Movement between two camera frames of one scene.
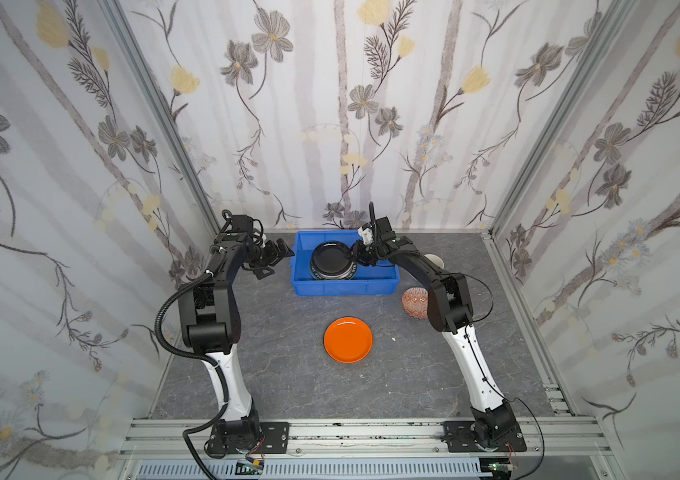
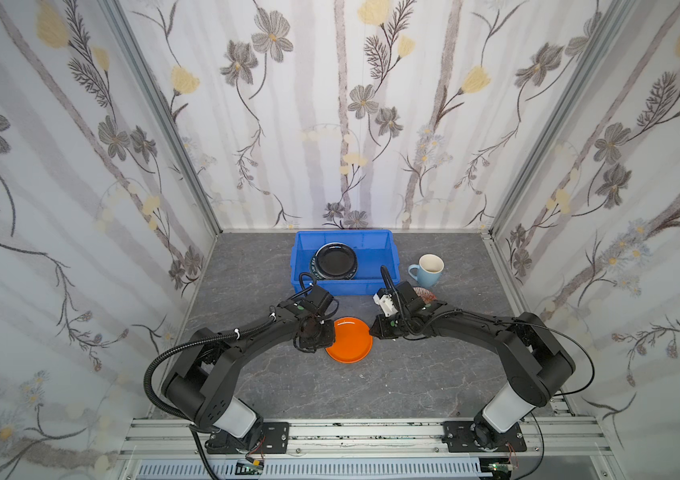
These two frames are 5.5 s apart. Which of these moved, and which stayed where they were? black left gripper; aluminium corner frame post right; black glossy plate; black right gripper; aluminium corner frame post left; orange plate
Moved: black left gripper; black right gripper
Stayed: aluminium corner frame post right; aluminium corner frame post left; black glossy plate; orange plate
